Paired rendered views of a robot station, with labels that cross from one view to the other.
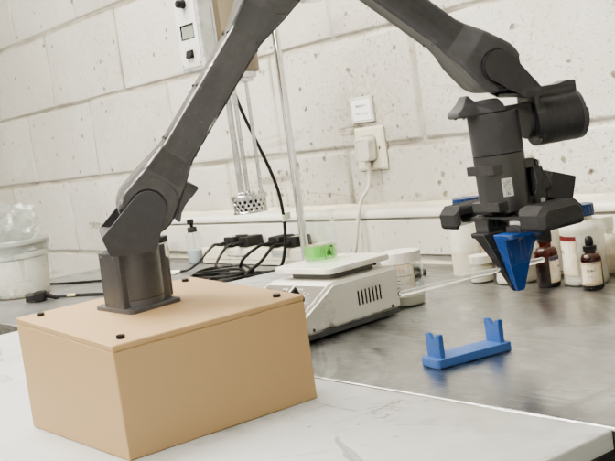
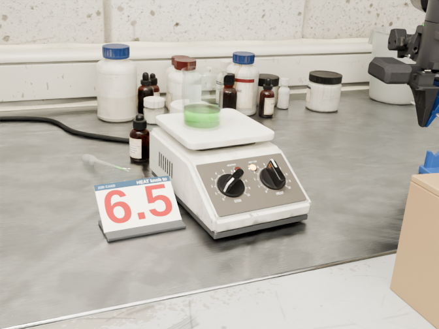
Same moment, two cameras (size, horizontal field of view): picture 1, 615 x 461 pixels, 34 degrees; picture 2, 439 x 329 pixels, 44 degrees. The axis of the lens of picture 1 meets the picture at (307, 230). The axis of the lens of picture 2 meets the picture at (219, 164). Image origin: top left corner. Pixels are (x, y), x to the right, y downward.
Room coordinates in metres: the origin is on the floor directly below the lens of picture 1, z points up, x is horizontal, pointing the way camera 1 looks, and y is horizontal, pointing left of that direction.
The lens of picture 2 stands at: (1.25, 0.62, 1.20)
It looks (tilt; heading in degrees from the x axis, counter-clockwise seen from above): 22 degrees down; 284
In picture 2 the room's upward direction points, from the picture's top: 3 degrees clockwise
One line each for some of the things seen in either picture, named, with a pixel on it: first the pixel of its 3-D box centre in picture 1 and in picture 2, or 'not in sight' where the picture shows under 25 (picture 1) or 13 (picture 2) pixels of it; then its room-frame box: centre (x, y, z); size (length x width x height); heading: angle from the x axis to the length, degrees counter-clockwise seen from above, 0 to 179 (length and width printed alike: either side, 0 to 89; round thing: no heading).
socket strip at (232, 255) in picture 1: (259, 252); not in sight; (2.24, 0.11, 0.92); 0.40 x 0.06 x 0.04; 37
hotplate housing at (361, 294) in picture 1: (322, 297); (221, 165); (1.40, -0.01, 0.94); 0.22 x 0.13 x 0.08; 132
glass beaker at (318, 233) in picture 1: (317, 235); (204, 98); (1.42, -0.01, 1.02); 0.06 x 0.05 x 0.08; 158
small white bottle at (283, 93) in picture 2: not in sight; (283, 93); (1.38, -0.45, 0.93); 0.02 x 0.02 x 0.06
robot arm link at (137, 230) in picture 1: (131, 219); not in sight; (1.05, 0.18, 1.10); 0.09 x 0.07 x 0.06; 13
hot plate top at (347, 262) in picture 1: (331, 263); (213, 126); (1.41, -0.03, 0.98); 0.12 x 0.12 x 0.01; 42
